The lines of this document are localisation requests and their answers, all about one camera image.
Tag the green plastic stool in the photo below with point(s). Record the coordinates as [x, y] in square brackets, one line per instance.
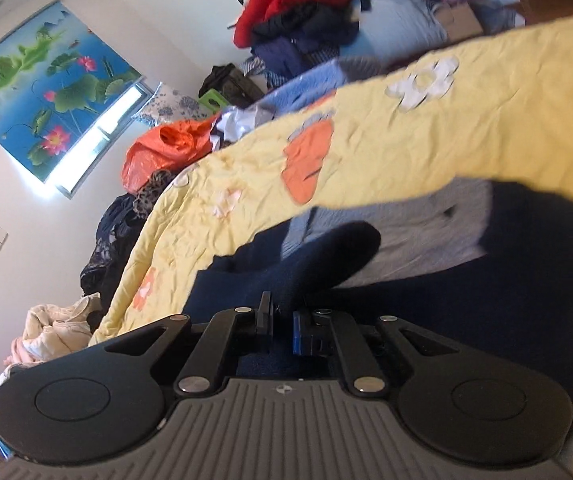
[214, 100]

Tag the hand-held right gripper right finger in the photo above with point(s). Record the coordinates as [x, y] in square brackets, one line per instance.
[298, 334]

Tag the window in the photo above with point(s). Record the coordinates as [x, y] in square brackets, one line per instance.
[101, 140]

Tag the pale grey bedding bundle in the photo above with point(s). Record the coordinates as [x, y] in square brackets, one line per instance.
[401, 15]

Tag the red fleece garment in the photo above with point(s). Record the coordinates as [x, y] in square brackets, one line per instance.
[286, 0]

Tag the black bag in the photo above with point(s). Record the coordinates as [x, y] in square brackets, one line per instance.
[231, 82]

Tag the orange plastic bag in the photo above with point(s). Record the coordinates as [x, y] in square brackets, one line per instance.
[161, 155]

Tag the navy garment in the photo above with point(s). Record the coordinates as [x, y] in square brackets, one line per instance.
[286, 55]

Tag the cardboard box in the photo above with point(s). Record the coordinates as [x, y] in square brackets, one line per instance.
[461, 22]

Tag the cream cloth bundle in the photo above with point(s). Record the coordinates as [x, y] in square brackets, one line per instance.
[51, 335]

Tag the lotus pattern window blind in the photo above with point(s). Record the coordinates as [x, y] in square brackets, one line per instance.
[41, 90]

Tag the black jacket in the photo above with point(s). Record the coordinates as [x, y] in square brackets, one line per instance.
[311, 22]

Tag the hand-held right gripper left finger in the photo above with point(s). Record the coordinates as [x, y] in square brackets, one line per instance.
[266, 324]

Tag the yellow carrot print blanket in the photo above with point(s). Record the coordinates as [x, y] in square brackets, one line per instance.
[391, 160]

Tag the dark patterned garment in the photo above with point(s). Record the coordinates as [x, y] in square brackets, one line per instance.
[116, 230]

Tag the grey and navy sweater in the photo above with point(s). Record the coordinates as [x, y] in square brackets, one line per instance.
[416, 240]

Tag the blue floral pillow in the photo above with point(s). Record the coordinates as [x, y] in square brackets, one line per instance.
[171, 105]

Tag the white crumpled cloth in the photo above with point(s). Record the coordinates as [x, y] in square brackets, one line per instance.
[239, 125]

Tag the light blue knitted garment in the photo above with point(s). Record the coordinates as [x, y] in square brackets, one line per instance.
[311, 82]

